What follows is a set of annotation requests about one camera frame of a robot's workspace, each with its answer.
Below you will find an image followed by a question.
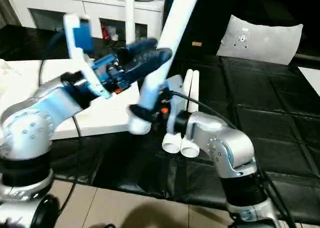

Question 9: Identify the white plastic table leg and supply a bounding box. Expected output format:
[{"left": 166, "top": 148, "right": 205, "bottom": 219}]
[
  {"left": 161, "top": 69, "right": 194, "bottom": 154},
  {"left": 124, "top": 0, "right": 136, "bottom": 44},
  {"left": 127, "top": 0, "right": 204, "bottom": 135},
  {"left": 179, "top": 69, "right": 201, "bottom": 158}
]

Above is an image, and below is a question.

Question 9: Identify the white plastic table top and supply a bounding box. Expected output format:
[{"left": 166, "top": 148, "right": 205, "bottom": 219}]
[{"left": 0, "top": 59, "right": 142, "bottom": 141}]

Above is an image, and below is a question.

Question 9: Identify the white glass-door cabinet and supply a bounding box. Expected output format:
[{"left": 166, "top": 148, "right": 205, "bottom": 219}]
[{"left": 9, "top": 0, "right": 169, "bottom": 42}]

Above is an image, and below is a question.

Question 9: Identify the black work mat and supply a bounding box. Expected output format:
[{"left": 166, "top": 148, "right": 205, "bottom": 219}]
[{"left": 0, "top": 24, "right": 320, "bottom": 211}]

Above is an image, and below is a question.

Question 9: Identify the grey curtain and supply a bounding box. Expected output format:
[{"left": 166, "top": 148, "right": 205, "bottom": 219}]
[{"left": 0, "top": 0, "right": 22, "bottom": 29}]

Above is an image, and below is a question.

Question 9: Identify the white flat board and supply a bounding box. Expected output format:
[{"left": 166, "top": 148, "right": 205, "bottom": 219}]
[{"left": 298, "top": 66, "right": 320, "bottom": 97}]

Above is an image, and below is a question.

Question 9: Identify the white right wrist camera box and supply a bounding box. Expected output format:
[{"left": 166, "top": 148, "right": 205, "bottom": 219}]
[{"left": 165, "top": 74, "right": 190, "bottom": 134}]

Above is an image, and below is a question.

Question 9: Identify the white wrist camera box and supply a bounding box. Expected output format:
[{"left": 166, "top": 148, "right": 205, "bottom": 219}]
[
  {"left": 165, "top": 74, "right": 190, "bottom": 134},
  {"left": 62, "top": 14, "right": 112, "bottom": 100}
]

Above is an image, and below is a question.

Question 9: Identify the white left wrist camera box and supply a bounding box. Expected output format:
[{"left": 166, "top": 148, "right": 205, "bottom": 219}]
[{"left": 62, "top": 14, "right": 112, "bottom": 100}]

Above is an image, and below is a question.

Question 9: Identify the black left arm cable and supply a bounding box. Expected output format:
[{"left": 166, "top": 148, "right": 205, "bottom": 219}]
[{"left": 39, "top": 31, "right": 85, "bottom": 219}]

